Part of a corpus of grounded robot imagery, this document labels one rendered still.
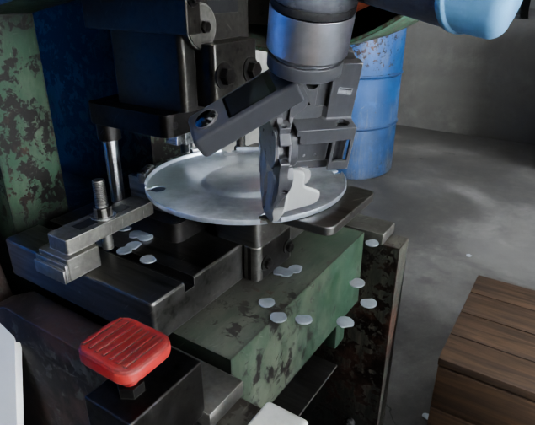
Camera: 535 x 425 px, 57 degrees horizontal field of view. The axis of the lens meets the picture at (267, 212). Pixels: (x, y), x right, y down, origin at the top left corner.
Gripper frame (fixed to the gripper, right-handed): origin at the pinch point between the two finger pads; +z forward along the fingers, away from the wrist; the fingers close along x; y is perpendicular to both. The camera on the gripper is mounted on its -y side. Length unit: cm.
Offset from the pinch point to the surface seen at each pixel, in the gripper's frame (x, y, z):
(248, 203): 5.6, -0.9, 3.6
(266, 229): 6.2, 2.2, 9.5
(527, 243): 76, 145, 110
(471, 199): 122, 150, 126
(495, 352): 0, 52, 47
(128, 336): -15.1, -16.3, -1.3
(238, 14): 26.6, 1.1, -12.7
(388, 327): 4.6, 28.0, 38.4
